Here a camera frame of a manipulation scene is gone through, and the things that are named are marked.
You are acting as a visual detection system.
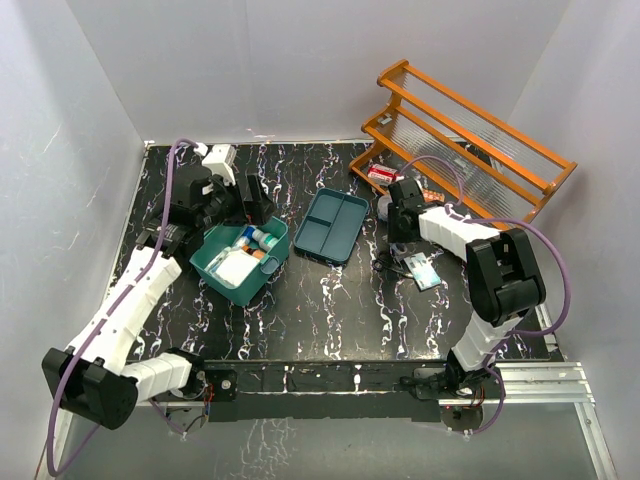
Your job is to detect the aluminium frame rail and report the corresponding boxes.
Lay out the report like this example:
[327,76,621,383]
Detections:
[56,362,616,479]

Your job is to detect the teal medicine kit box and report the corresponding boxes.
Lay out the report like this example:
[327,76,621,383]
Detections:
[190,217,289,306]

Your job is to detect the blue divided tray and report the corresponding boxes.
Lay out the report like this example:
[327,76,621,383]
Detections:
[294,188,369,265]

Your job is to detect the white gauze pack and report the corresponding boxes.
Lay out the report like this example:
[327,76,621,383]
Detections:
[211,250,259,288]

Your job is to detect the white bottle green label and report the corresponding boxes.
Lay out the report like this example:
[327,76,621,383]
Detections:
[252,228,278,252]

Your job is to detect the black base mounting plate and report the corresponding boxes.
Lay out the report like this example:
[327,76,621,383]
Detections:
[204,360,444,422]

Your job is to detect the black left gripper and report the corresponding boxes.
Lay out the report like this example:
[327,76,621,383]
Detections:
[197,174,277,232]

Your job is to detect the blue labelled spray bottle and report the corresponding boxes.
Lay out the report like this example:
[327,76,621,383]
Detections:
[233,226,255,250]

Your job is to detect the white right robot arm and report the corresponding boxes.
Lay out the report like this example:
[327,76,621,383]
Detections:
[388,179,546,397]

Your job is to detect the clear measuring cup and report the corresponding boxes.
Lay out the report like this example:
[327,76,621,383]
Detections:
[377,195,392,222]

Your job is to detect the red white medicine box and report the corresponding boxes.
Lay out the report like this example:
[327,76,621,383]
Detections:
[367,163,404,186]

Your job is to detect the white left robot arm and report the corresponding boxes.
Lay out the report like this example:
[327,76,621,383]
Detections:
[42,165,275,430]

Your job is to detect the black scissors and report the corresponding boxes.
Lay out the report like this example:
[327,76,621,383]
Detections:
[372,251,410,277]

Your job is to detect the orange wooden shelf rack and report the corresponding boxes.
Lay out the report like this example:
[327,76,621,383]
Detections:
[349,59,577,222]

